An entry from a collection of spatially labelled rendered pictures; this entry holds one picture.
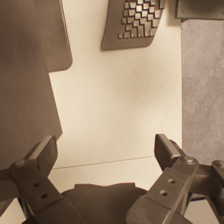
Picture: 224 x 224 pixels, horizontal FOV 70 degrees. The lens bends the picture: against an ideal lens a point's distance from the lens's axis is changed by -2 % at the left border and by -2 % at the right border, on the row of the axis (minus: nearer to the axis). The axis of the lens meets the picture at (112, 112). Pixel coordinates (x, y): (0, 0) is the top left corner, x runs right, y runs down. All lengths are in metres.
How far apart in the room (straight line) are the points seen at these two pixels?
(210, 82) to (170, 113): 0.97
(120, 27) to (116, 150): 0.41
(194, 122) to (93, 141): 1.11
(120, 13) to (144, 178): 0.58
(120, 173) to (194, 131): 1.05
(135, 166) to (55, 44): 0.50
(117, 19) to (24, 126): 0.39
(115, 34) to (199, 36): 1.02
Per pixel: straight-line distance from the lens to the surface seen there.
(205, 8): 0.57
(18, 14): 0.33
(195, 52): 1.45
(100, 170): 0.67
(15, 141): 0.25
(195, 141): 1.65
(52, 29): 0.55
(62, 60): 0.54
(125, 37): 0.52
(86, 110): 0.56
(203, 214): 1.83
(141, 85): 0.55
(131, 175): 0.69
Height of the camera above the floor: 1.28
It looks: 72 degrees down
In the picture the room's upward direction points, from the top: 175 degrees clockwise
